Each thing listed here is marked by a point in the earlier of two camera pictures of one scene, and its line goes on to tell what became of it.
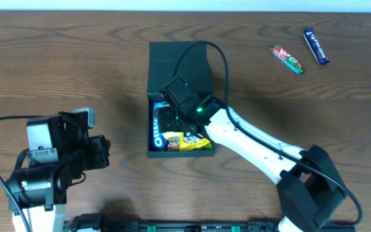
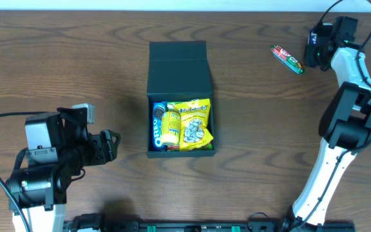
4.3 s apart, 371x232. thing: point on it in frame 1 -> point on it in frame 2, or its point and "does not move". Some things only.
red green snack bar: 287,59 does not move
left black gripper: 99,151 does not move
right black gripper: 179,120 -> 312,56
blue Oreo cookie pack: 158,142 does not move
